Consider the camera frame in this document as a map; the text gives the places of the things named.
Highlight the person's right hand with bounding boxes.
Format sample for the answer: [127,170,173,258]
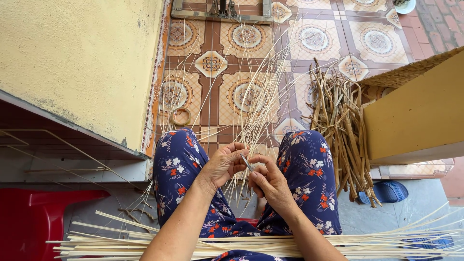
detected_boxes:
[248,155,299,215]

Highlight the person's left hand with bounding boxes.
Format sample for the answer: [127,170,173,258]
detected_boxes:
[197,142,251,191]

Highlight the small metal knife blade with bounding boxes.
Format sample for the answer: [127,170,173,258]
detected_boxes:
[239,152,255,173]

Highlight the fan of thin bamboo strips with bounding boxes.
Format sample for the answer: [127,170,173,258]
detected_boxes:
[159,10,350,216]

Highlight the clear tape roll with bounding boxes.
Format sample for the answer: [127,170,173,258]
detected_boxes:
[170,107,192,127]

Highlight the pile of dried brown reeds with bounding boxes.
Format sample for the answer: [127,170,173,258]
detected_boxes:
[300,57,383,209]

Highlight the brown reed scraps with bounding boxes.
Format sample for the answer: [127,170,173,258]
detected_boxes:
[117,207,159,233]

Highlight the blue slipper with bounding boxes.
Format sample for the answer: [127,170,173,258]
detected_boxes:
[357,180,409,205]
[402,235,455,261]

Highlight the bundle of flat bamboo strips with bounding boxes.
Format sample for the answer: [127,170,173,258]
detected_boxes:
[46,202,464,261]

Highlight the loose thin strips on step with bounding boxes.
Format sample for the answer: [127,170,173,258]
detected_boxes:
[0,128,157,193]

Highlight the yellow board box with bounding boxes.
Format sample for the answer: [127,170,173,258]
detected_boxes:
[362,50,464,166]

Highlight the woven straw basket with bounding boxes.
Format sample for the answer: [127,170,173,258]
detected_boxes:
[357,46,464,90]

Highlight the red plastic chair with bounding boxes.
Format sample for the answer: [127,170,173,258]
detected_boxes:
[0,188,111,261]

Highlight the white bowl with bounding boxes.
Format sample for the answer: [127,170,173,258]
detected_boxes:
[393,0,417,15]

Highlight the metal frame stand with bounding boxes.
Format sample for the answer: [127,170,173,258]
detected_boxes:
[171,0,273,25]

